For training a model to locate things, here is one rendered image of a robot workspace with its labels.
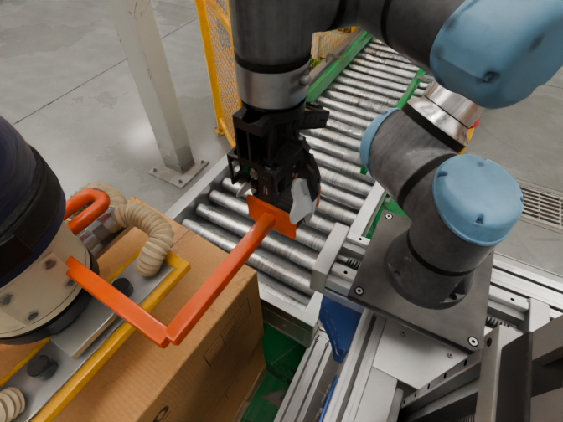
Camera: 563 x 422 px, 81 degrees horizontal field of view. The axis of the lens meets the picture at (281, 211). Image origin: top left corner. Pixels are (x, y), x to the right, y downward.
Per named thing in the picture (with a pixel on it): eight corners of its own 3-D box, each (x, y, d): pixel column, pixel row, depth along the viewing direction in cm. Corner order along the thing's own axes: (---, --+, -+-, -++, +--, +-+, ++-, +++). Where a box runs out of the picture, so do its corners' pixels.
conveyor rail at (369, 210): (445, 62, 243) (455, 35, 229) (451, 64, 242) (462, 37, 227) (300, 334, 116) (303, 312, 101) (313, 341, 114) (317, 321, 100)
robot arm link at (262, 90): (261, 33, 36) (329, 50, 33) (263, 73, 39) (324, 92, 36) (218, 60, 31) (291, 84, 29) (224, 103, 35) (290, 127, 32)
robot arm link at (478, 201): (442, 285, 48) (487, 230, 38) (387, 219, 56) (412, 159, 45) (503, 256, 51) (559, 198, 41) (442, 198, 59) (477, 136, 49)
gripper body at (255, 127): (229, 187, 43) (216, 106, 34) (266, 151, 48) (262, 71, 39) (279, 210, 41) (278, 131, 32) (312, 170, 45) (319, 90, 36)
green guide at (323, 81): (369, 23, 251) (372, 10, 245) (383, 26, 248) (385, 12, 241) (258, 136, 163) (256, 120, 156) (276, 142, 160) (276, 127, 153)
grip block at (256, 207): (276, 185, 58) (276, 164, 54) (319, 204, 55) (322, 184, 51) (248, 217, 53) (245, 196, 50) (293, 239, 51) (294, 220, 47)
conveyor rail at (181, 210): (362, 43, 264) (367, 17, 249) (368, 43, 262) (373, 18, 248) (162, 255, 136) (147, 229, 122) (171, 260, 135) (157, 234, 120)
